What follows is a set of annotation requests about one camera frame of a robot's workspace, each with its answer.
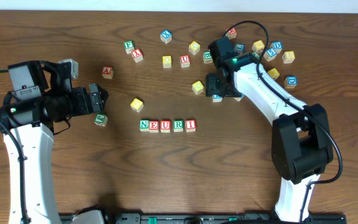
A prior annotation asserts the red A wooden block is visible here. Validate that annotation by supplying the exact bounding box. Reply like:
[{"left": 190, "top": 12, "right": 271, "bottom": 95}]
[{"left": 102, "top": 66, "right": 114, "bottom": 79}]

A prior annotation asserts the green F wooden block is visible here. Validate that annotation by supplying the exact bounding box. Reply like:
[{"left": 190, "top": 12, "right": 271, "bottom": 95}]
[{"left": 124, "top": 40, "right": 135, "bottom": 54}]

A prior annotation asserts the green B wooden block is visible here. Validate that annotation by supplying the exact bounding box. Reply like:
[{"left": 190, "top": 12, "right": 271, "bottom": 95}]
[{"left": 203, "top": 51, "right": 213, "bottom": 63}]

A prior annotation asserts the red I block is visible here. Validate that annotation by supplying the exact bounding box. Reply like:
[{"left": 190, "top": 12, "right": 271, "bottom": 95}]
[{"left": 185, "top": 119, "right": 196, "bottom": 133}]

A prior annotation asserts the red X wooden block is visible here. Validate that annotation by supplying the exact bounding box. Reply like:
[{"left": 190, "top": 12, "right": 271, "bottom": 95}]
[{"left": 131, "top": 49, "right": 144, "bottom": 63}]

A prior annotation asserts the blue P wooden block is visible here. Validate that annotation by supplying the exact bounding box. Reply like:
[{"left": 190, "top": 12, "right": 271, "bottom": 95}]
[{"left": 212, "top": 95, "right": 223, "bottom": 103}]

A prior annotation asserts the red u block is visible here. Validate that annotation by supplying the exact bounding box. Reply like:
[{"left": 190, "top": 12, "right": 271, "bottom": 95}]
[
  {"left": 180, "top": 55, "right": 191, "bottom": 68},
  {"left": 160, "top": 120, "right": 171, "bottom": 133}
]

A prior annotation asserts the blue 2 wooden block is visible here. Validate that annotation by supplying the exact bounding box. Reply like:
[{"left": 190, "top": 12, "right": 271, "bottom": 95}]
[{"left": 234, "top": 95, "right": 244, "bottom": 101}]

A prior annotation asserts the blue 5 wooden block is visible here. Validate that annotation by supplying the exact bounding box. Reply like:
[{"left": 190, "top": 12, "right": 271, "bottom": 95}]
[{"left": 264, "top": 48, "right": 277, "bottom": 62}]

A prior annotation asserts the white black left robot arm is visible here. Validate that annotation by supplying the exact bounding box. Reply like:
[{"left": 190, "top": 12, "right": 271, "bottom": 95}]
[{"left": 0, "top": 59, "right": 108, "bottom": 223}]

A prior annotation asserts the yellow block near Z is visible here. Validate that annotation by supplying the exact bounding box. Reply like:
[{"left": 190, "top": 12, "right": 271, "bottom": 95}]
[{"left": 252, "top": 40, "right": 265, "bottom": 54}]

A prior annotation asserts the green R wooden block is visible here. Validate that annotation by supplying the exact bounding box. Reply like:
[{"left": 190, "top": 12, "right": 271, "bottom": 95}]
[{"left": 173, "top": 119, "right": 184, "bottom": 132}]

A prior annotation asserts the yellow O wooden block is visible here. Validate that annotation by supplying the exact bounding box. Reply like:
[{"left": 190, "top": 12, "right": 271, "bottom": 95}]
[{"left": 162, "top": 55, "right": 172, "bottom": 68}]

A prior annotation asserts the blue d block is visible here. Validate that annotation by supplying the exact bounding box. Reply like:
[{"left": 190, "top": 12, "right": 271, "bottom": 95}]
[
  {"left": 284, "top": 76, "right": 298, "bottom": 89},
  {"left": 270, "top": 41, "right": 283, "bottom": 54}
]

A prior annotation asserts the blue X wooden block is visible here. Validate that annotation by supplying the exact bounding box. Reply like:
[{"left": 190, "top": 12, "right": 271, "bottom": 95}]
[{"left": 160, "top": 29, "right": 172, "bottom": 44}]

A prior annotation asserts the yellow 8 wooden block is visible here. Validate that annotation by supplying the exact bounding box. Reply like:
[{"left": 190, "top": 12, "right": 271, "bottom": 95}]
[{"left": 282, "top": 51, "right": 295, "bottom": 64}]

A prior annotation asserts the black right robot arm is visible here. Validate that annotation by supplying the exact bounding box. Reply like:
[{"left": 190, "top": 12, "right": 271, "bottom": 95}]
[{"left": 206, "top": 37, "right": 333, "bottom": 222}]

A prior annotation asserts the yellow block lower middle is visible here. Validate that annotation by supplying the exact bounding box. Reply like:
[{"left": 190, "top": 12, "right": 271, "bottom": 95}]
[{"left": 191, "top": 80, "right": 204, "bottom": 95}]

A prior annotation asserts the yellow 2 wooden block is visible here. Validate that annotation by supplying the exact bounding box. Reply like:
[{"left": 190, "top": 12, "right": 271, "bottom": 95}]
[{"left": 130, "top": 98, "right": 144, "bottom": 113}]

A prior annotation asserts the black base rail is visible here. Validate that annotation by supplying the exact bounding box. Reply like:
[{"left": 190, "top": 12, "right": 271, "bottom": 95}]
[{"left": 59, "top": 212, "right": 347, "bottom": 224}]

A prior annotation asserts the blue D block far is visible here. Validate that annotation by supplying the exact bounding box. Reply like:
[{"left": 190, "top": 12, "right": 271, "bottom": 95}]
[{"left": 270, "top": 41, "right": 283, "bottom": 54}]

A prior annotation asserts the blue D block near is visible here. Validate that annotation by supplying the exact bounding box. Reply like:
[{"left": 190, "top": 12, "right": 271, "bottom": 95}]
[{"left": 284, "top": 76, "right": 298, "bottom": 89}]

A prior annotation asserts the yellow block upper middle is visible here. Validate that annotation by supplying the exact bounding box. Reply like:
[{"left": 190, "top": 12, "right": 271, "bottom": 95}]
[{"left": 188, "top": 40, "right": 201, "bottom": 55}]

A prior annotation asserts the green J wooden block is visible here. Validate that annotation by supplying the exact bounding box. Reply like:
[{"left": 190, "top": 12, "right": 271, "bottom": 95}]
[{"left": 94, "top": 114, "right": 108, "bottom": 126}]

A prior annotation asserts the blue L wooden block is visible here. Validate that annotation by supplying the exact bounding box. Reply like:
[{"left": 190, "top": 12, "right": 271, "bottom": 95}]
[{"left": 234, "top": 43, "right": 245, "bottom": 54}]

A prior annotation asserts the green N wooden block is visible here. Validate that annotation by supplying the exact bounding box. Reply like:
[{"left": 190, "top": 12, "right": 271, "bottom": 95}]
[{"left": 139, "top": 119, "right": 150, "bottom": 132}]

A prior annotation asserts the red H wooden block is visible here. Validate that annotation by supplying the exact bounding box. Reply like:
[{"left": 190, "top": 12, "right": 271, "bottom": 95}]
[{"left": 225, "top": 27, "right": 237, "bottom": 40}]

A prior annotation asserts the yellow block with picture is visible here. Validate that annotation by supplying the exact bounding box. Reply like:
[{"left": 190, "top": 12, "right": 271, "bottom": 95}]
[{"left": 268, "top": 68, "right": 280, "bottom": 80}]

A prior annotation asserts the red E wooden block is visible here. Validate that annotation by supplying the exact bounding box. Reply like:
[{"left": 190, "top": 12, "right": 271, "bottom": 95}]
[{"left": 149, "top": 120, "right": 160, "bottom": 133}]

